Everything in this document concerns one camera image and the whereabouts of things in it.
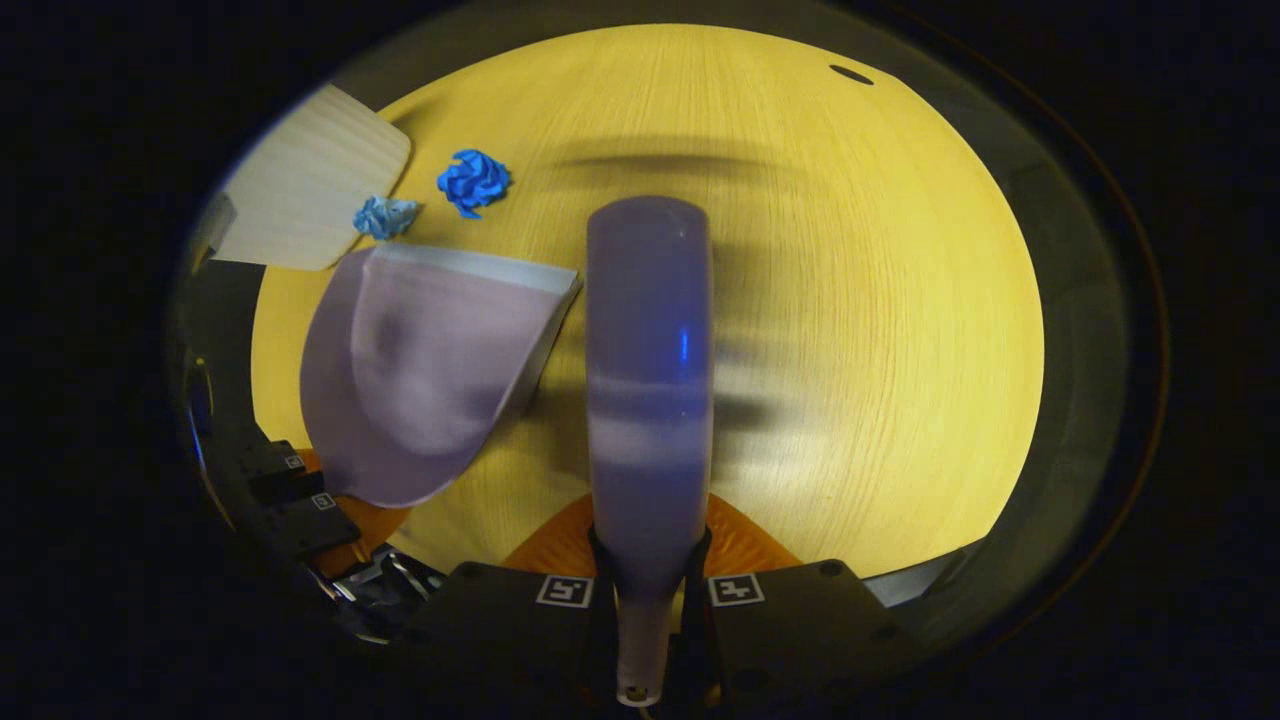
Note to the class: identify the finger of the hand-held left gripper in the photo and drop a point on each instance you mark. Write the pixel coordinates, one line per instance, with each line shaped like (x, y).
(310, 525)
(270, 462)

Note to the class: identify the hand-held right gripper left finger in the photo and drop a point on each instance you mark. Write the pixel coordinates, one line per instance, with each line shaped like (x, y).
(500, 630)

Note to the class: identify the pale pink small broom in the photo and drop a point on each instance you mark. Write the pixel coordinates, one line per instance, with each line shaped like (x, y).
(650, 350)

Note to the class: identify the dark blue paper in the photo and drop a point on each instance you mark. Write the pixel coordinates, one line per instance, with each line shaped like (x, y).
(472, 182)

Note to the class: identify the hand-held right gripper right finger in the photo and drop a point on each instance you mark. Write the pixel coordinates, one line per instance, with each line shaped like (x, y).
(800, 630)

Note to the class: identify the pale pink dustpan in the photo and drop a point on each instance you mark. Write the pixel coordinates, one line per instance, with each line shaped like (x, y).
(420, 380)

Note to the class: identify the white garbage bin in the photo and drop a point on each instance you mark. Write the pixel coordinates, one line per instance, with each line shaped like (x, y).
(310, 180)

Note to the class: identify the light blue paper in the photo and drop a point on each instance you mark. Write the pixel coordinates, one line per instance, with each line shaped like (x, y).
(384, 217)

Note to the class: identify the wooden desktop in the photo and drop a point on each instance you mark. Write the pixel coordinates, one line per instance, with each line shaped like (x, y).
(850, 300)

